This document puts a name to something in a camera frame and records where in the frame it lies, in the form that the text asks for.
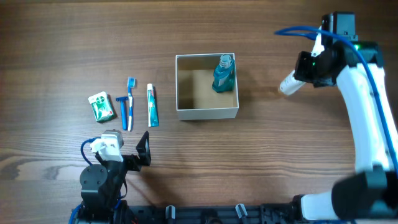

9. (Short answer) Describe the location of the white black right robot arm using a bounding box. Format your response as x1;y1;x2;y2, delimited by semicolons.
281;41;397;221

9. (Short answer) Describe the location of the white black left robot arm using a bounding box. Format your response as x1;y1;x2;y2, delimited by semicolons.
68;130;151;224

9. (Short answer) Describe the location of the teal toothpaste tube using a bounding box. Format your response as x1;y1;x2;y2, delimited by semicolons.
147;83;159;127

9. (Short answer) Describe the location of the blue white toothbrush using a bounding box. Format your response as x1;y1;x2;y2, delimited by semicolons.
127;77;136;131

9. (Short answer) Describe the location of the blue disposable razor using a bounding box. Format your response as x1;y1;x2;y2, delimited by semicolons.
116;96;128;130

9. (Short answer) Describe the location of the blue mouthwash bottle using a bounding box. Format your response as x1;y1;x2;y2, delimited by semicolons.
212;54;235;93

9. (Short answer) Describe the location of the white open cardboard box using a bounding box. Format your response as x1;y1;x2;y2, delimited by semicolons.
175;53;239;120

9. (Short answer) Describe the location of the white lotion tube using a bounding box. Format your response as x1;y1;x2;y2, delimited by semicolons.
279;70;305;95

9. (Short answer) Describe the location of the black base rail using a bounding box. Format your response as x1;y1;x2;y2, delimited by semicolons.
70;202;299;224

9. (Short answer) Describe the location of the green white soap box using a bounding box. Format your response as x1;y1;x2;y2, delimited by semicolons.
88;91;116;123

